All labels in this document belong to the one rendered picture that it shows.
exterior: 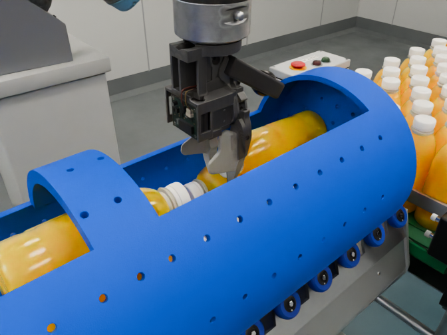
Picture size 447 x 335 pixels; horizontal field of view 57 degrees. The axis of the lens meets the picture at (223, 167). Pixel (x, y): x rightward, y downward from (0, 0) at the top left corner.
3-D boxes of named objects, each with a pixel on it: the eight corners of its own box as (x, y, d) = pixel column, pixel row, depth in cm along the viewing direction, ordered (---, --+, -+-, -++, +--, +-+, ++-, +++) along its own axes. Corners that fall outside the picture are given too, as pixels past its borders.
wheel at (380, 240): (357, 228, 71) (366, 227, 70) (372, 217, 74) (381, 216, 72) (366, 251, 72) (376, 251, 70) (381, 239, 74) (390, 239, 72)
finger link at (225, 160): (203, 195, 58) (195, 135, 54) (235, 179, 61) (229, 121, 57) (217, 203, 56) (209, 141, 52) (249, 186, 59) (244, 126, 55)
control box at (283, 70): (266, 103, 107) (269, 65, 101) (315, 84, 118) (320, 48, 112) (295, 116, 101) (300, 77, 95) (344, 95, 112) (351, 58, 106)
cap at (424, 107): (411, 106, 86) (413, 98, 85) (431, 110, 85) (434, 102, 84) (410, 113, 83) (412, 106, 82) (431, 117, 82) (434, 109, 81)
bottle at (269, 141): (313, 102, 70) (230, 131, 60) (334, 137, 69) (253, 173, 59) (290, 121, 76) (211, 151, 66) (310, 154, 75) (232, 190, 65)
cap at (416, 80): (430, 88, 94) (432, 81, 93) (413, 88, 94) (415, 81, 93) (423, 82, 97) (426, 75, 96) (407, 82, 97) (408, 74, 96)
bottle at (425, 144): (419, 215, 85) (446, 137, 75) (384, 211, 86) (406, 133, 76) (414, 195, 91) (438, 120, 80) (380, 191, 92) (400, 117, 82)
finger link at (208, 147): (173, 169, 62) (177, 120, 56) (204, 156, 66) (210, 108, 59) (185, 181, 61) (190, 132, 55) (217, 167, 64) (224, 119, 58)
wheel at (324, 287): (301, 266, 64) (310, 266, 62) (322, 258, 66) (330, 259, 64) (308, 295, 63) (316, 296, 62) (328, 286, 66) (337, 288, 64)
